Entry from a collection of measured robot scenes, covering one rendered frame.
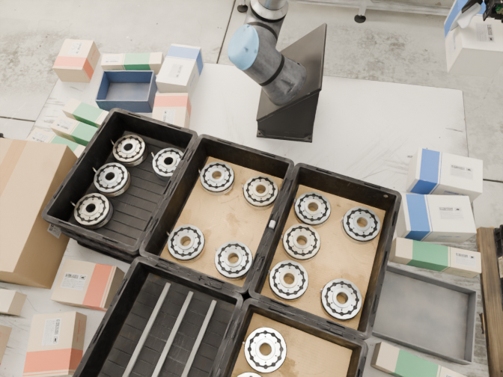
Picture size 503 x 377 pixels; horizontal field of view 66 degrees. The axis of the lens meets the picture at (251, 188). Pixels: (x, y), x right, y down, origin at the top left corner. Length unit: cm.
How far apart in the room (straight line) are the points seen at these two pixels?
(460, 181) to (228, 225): 73
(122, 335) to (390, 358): 70
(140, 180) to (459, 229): 97
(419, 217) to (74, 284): 103
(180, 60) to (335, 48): 143
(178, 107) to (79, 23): 189
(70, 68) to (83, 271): 83
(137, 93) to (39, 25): 182
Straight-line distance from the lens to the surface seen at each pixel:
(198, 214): 114
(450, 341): 127
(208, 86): 159
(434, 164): 136
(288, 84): 124
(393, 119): 154
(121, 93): 165
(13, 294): 135
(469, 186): 136
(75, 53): 176
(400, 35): 295
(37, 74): 300
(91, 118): 153
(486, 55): 120
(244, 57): 117
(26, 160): 134
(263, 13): 123
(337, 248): 111
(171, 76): 152
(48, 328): 125
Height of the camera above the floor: 187
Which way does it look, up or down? 63 degrees down
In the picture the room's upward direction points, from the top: 4 degrees counter-clockwise
